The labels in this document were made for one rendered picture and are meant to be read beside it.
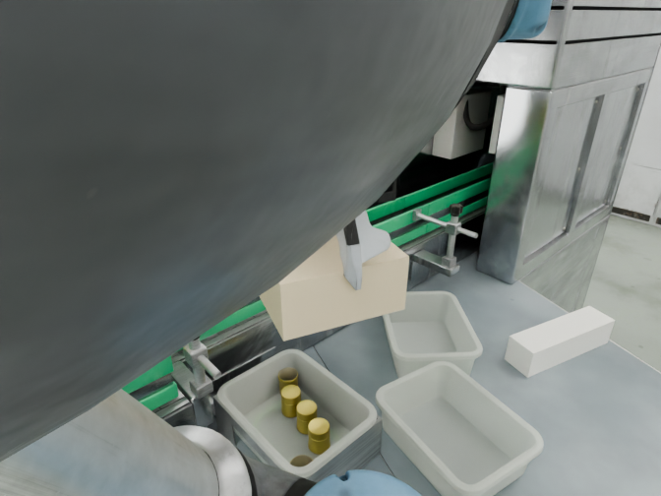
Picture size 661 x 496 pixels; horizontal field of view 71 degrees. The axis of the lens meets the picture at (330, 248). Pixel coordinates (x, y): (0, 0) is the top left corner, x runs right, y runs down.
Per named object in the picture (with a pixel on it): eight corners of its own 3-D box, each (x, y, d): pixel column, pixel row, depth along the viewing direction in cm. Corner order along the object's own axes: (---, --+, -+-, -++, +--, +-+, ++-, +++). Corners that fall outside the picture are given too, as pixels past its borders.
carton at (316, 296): (404, 309, 58) (409, 256, 55) (283, 341, 52) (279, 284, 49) (361, 266, 68) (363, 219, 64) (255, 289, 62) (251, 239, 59)
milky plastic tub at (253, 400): (295, 379, 89) (293, 343, 85) (382, 451, 75) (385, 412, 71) (215, 428, 79) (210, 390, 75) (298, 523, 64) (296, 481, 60)
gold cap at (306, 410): (322, 426, 77) (322, 406, 75) (306, 438, 75) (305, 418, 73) (308, 414, 80) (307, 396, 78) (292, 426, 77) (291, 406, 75)
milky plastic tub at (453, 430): (440, 391, 89) (445, 355, 85) (540, 480, 72) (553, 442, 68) (366, 428, 81) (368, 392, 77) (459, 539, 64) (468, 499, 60)
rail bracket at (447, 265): (415, 272, 121) (423, 190, 110) (471, 297, 110) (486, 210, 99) (403, 278, 118) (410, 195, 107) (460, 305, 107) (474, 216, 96)
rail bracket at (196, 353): (178, 351, 77) (165, 287, 71) (232, 407, 66) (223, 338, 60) (160, 359, 75) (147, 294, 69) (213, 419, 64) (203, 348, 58)
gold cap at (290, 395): (306, 410, 80) (305, 392, 78) (289, 421, 78) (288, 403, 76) (293, 399, 83) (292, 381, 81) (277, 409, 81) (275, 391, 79)
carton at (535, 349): (607, 342, 100) (615, 320, 97) (527, 377, 90) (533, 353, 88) (582, 327, 105) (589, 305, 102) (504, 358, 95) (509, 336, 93)
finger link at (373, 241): (405, 279, 51) (387, 199, 52) (357, 290, 49) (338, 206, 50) (392, 281, 54) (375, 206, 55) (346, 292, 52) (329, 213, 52)
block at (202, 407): (190, 389, 79) (184, 356, 76) (218, 420, 73) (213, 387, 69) (170, 400, 77) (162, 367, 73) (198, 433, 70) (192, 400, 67)
